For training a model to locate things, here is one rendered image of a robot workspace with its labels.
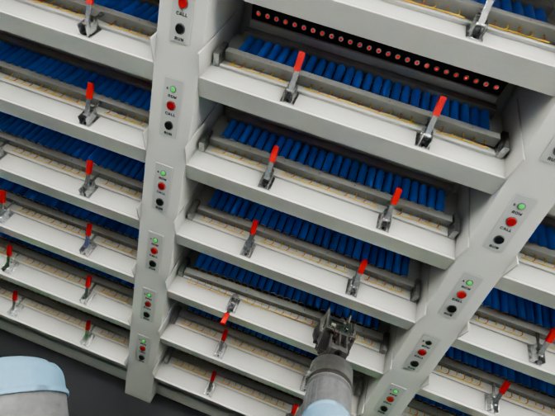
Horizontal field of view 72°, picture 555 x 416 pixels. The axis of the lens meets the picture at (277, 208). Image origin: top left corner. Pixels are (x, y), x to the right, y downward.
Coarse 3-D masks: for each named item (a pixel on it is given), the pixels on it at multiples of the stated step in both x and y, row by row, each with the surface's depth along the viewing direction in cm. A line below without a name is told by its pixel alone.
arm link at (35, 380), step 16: (0, 368) 34; (16, 368) 35; (32, 368) 36; (48, 368) 37; (0, 384) 33; (16, 384) 34; (32, 384) 35; (48, 384) 36; (64, 384) 39; (0, 400) 32; (16, 400) 33; (32, 400) 34; (48, 400) 35; (64, 400) 37
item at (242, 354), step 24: (168, 312) 111; (192, 312) 117; (168, 336) 112; (192, 336) 113; (216, 336) 114; (240, 336) 113; (264, 336) 114; (216, 360) 110; (240, 360) 111; (264, 360) 112; (288, 360) 113; (312, 360) 112; (288, 384) 109; (360, 384) 109; (360, 408) 105
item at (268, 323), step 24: (192, 264) 108; (168, 288) 103; (192, 288) 104; (216, 312) 102; (240, 312) 101; (264, 312) 102; (288, 312) 103; (288, 336) 99; (360, 336) 102; (384, 336) 100; (360, 360) 98; (384, 360) 99
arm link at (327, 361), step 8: (320, 360) 78; (328, 360) 77; (336, 360) 77; (344, 360) 78; (312, 368) 79; (320, 368) 76; (336, 368) 75; (344, 368) 76; (352, 376) 77; (352, 384) 76
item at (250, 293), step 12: (192, 276) 104; (204, 276) 104; (228, 288) 103; (240, 288) 103; (264, 300) 103; (276, 300) 102; (276, 312) 102; (300, 312) 102; (312, 312) 102; (312, 324) 101; (372, 336) 100
